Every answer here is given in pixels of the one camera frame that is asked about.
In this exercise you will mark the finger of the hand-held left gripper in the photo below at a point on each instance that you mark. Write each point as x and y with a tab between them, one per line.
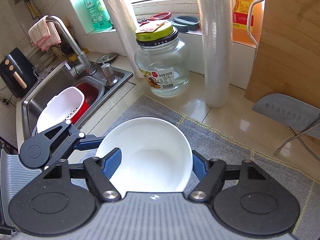
90	143

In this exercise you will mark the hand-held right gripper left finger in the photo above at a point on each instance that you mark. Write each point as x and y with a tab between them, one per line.
112	162

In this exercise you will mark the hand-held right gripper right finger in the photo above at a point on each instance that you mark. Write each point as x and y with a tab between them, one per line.
200	166

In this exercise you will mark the white floral bowl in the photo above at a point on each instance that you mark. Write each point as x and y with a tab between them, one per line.
155	140

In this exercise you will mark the grey blue checked cloth mat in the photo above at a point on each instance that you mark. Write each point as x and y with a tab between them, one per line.
225	135

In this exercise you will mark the white plastic colander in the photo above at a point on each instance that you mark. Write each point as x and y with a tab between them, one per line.
60	105

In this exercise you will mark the red plastic basin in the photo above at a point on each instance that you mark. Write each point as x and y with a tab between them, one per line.
92	92

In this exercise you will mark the stainless steel sink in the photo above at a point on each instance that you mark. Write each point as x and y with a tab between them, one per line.
50	87

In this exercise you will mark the metal soap dispenser pump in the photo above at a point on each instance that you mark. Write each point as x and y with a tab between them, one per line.
110	76

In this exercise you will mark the round metal lid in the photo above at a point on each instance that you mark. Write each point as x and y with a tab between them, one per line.
107	57

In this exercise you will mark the clear glass cup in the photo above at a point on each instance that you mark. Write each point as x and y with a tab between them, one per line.
41	68

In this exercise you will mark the black air fryer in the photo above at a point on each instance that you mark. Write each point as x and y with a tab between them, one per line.
15	72

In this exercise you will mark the glass jar with yellow-green lid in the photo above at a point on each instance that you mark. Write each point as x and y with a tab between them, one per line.
162	62

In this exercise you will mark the metal faucet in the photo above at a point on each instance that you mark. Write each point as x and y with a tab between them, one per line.
67	35

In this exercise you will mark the tall cling film roll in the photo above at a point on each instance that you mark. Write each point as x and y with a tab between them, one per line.
215	55

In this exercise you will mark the pink checked dish towel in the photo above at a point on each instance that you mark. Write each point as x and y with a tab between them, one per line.
43	35

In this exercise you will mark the small red paper packet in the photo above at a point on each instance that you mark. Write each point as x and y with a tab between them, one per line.
150	27

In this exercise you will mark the green dish soap bottle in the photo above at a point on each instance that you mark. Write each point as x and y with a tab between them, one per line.
97	12

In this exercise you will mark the bamboo cutting board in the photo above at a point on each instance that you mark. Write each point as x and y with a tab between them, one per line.
287	42

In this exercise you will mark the orange cooking oil bottle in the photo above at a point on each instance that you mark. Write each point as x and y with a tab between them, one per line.
243	10

